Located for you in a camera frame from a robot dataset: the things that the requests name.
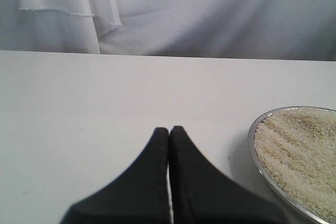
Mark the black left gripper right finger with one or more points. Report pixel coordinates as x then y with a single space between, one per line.
203 194

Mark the white backdrop cloth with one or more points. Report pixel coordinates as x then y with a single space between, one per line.
259 29

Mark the round metal rice plate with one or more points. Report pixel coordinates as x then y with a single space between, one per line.
293 148

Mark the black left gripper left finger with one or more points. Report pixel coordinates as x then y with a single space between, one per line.
138 195

